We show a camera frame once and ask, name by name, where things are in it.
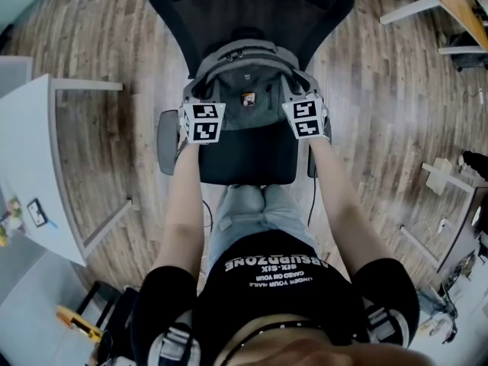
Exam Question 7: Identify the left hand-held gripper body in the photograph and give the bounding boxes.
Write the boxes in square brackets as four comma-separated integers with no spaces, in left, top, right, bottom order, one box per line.
[178,96,226,143]

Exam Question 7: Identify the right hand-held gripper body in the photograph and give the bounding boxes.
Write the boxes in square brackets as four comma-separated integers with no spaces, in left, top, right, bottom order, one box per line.
[281,89,331,140]

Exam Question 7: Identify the grey backpack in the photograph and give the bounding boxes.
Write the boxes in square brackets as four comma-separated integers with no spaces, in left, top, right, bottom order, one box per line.
[192,38,306,131]

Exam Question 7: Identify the black office chair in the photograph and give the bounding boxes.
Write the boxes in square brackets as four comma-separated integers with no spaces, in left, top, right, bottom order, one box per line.
[146,0,355,186]

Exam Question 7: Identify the person's left forearm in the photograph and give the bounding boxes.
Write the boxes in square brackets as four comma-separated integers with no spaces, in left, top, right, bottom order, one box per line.
[152,141,201,281]

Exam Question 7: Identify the person's right forearm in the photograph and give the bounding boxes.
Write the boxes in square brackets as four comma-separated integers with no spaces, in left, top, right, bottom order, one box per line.
[310,137,393,278]

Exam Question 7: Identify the person's grey trousers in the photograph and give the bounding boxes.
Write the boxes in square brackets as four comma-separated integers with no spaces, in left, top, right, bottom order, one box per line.
[207,184,317,262]

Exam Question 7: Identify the white box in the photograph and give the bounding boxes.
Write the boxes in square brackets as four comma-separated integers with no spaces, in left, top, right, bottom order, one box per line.
[425,157,453,196]

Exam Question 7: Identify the wooden desk with white legs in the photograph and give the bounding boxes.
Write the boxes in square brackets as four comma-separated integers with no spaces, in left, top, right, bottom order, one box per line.
[379,0,488,56]

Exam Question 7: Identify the person's black printed t-shirt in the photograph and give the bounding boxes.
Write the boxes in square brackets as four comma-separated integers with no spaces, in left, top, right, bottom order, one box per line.
[131,230,420,366]

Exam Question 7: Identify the black framed marker card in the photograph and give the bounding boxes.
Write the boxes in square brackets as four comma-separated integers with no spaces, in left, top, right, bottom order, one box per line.
[26,198,49,229]

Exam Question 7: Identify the black stool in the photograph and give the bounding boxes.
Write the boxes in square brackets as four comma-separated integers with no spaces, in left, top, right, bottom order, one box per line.
[75,280,123,331]

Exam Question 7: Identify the small flower bouquet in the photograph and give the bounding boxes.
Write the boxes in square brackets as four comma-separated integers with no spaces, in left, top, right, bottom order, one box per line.
[0,195,24,243]

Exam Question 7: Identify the yellow tool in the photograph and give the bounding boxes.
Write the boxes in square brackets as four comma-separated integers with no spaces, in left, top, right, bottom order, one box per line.
[56,305,104,342]

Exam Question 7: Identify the black cable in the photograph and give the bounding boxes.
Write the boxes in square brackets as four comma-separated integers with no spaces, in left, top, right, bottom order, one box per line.
[201,200,214,230]
[307,154,317,226]

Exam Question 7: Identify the black studded necklace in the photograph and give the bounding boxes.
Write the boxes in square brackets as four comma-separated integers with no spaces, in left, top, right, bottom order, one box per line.
[219,320,325,366]

